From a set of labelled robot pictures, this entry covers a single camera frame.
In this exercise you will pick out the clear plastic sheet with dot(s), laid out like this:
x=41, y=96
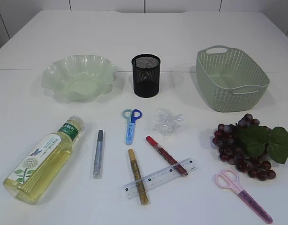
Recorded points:
x=165, y=122

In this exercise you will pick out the purple grape bunch with leaves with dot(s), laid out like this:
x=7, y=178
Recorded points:
x=251, y=147

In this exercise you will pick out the yellow tea bottle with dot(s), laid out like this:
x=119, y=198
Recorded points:
x=35, y=173

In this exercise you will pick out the red glitter pen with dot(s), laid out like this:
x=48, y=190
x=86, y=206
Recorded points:
x=166, y=155

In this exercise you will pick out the black mesh pen holder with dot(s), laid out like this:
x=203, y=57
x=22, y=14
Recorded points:
x=146, y=75

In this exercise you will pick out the clear plastic ruler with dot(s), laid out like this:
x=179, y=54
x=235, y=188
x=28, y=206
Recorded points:
x=159, y=178

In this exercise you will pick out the green wavy glass plate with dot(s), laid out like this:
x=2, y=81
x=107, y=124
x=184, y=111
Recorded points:
x=79, y=78

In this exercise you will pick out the silver glitter pen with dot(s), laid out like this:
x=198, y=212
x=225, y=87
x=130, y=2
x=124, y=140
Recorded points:
x=97, y=167

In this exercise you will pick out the gold glitter pen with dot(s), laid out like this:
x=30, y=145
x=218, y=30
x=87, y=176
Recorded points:
x=137, y=176

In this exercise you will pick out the green woven plastic basket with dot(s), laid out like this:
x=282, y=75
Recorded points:
x=229, y=79

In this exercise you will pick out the blue capped scissors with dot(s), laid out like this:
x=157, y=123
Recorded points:
x=131, y=115

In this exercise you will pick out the pink capped scissors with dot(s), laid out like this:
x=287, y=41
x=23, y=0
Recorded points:
x=229, y=179

